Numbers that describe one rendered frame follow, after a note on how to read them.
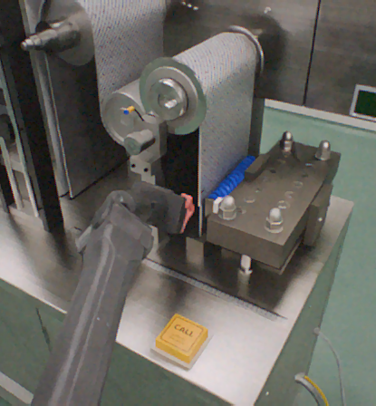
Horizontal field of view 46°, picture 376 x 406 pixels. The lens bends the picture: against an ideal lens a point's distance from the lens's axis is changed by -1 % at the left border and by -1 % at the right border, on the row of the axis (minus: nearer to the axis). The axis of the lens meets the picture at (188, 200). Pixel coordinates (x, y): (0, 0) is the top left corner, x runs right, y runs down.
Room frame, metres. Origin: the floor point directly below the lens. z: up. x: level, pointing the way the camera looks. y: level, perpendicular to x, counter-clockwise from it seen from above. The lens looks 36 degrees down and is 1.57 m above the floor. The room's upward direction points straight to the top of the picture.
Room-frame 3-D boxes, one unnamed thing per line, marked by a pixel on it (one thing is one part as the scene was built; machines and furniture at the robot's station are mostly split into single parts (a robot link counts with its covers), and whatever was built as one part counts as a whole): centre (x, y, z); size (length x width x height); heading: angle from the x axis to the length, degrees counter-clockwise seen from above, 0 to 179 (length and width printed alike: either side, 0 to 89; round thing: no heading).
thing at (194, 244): (0.86, -0.09, 0.92); 0.28 x 0.04 x 0.04; 149
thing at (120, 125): (0.95, 0.07, 1.18); 0.26 x 0.12 x 0.12; 149
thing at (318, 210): (0.79, -0.30, 0.97); 0.10 x 0.03 x 0.11; 149
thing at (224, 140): (0.85, -0.08, 1.11); 0.23 x 0.01 x 0.18; 149
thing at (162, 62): (0.78, 0.03, 1.25); 0.15 x 0.01 x 0.15; 59
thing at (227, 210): (0.71, -0.08, 1.05); 0.04 x 0.04 x 0.04
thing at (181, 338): (0.50, 0.01, 0.91); 0.07 x 0.07 x 0.02; 59
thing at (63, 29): (0.89, 0.26, 1.34); 0.06 x 0.06 x 0.06; 59
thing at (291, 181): (0.83, -0.21, 1.00); 0.40 x 0.16 x 0.06; 149
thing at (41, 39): (0.84, 0.29, 1.34); 0.06 x 0.03 x 0.03; 149
